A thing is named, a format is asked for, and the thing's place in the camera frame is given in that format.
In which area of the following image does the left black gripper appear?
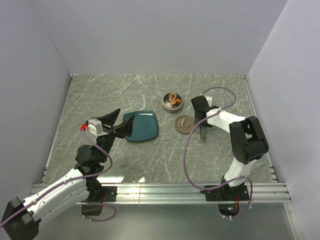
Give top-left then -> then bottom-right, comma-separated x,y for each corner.
93,108 -> 135,163

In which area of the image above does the small bowl with red food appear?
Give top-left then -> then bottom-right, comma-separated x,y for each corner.
169,93 -> 177,99

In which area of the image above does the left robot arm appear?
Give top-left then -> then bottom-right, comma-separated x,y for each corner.
0,109 -> 135,240

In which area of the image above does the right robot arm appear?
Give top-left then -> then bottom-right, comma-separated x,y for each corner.
191,95 -> 269,200

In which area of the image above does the round metal lunch box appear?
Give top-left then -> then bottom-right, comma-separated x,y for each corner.
162,92 -> 183,113

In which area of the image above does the brown round lid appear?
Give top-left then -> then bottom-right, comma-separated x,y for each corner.
174,115 -> 194,135

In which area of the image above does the teal square plate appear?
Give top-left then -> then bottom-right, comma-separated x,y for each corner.
122,110 -> 159,142

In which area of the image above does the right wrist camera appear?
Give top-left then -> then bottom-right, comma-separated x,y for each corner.
205,96 -> 212,107

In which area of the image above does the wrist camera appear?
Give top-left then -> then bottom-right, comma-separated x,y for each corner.
205,96 -> 212,107
80,118 -> 103,136

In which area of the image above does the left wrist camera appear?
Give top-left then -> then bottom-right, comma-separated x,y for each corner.
80,118 -> 103,136

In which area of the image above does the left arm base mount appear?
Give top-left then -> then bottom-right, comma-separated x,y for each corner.
81,186 -> 117,217

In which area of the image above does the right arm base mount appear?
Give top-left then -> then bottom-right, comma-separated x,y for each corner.
200,183 -> 253,220

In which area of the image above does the aluminium front rail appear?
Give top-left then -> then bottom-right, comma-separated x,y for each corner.
29,181 -> 291,206

